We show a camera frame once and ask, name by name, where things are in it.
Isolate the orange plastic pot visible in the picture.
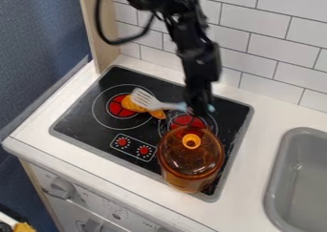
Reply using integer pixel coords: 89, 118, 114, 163
155, 125, 228, 194

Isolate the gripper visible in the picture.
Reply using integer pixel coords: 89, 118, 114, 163
176, 42, 224, 116

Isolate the white spatula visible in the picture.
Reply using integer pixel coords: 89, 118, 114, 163
128, 87, 189, 113

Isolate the toy stove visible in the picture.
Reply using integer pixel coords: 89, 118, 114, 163
47, 65, 256, 203

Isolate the orange toy fish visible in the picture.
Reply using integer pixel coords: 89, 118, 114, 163
120, 94, 169, 120

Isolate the toy sink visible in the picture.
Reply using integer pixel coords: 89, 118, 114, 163
261, 126, 327, 232

